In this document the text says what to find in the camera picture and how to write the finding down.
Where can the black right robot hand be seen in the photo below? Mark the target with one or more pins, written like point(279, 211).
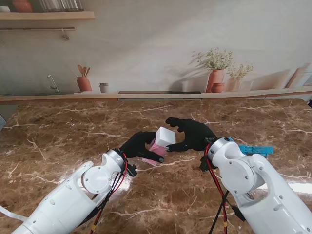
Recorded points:
point(197, 136)

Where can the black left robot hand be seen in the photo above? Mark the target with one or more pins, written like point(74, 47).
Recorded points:
point(136, 146)

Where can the clear bottle with pink seasoning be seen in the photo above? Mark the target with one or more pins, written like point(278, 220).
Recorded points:
point(156, 148)

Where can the white square bottle cap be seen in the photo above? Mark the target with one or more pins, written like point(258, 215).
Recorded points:
point(165, 136)

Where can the blue plastic bag clip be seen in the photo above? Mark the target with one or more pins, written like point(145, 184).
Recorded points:
point(260, 150)

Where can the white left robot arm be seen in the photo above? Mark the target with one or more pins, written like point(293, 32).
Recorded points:
point(61, 202)

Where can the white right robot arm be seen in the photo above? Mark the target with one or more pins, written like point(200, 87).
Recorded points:
point(256, 175)

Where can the small terracotta pot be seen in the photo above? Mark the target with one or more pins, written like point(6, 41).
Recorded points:
point(218, 87)

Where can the tall terracotta flower vase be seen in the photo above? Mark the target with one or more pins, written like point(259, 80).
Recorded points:
point(215, 78)

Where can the grey mug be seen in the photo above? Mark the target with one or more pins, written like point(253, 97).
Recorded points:
point(104, 87)

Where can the terracotta utensil pot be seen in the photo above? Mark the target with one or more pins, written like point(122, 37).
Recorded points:
point(84, 84)

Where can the wooden counter ledge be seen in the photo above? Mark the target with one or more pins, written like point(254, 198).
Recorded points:
point(48, 98)

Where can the chrome faucet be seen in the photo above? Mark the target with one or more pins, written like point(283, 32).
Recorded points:
point(54, 85)

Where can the wooden cutting boards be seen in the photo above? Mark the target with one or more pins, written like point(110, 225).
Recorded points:
point(296, 78)

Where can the dark object at table edge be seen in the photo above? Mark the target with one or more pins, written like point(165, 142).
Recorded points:
point(310, 103)

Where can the grey panel edge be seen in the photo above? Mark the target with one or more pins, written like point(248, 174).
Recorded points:
point(2, 122)

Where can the row of glass jars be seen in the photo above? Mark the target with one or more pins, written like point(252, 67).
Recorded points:
point(61, 5)

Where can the terracotta jar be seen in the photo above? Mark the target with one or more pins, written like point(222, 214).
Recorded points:
point(22, 5)

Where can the white bowl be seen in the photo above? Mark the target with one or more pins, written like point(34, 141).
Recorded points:
point(4, 9)

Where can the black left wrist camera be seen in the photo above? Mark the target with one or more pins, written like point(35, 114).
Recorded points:
point(132, 170)

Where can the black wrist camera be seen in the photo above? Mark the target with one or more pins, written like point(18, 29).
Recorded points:
point(132, 170)
point(204, 165)

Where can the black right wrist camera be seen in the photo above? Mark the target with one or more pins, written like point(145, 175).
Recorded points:
point(204, 165)

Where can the metal hanging rail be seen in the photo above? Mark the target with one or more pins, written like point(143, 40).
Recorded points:
point(36, 28)

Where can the wooden wall shelf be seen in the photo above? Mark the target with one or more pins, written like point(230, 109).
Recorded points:
point(48, 15)

